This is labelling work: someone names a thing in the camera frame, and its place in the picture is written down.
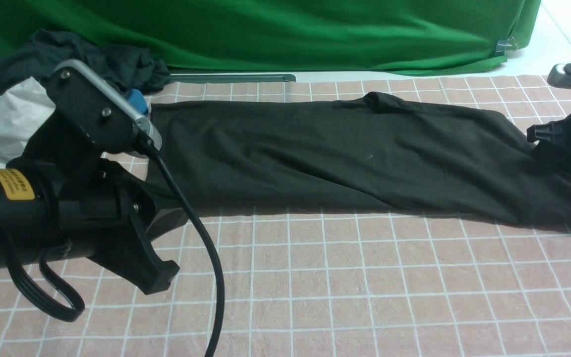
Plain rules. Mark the crumpled blue garment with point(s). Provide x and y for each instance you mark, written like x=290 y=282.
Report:
x=137 y=100

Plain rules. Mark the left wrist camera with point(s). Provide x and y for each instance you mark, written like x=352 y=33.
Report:
x=98 y=113

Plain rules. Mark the dark metal rail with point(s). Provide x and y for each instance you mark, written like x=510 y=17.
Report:
x=231 y=78

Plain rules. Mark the green backdrop cloth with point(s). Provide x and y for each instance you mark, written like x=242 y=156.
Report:
x=406 y=37

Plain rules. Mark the dark gray long-sleeve shirt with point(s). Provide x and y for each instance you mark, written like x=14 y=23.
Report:
x=375 y=153

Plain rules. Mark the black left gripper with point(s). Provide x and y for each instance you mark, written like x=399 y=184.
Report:
x=95 y=206

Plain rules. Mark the crumpled white garment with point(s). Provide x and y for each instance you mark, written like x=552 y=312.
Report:
x=23 y=109

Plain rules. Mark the crumpled black garment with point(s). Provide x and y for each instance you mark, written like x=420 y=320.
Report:
x=124 y=67

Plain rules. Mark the metal binder clip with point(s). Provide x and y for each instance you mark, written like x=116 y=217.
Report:
x=505 y=46

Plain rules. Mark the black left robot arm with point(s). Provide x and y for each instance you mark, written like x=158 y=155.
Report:
x=21 y=208

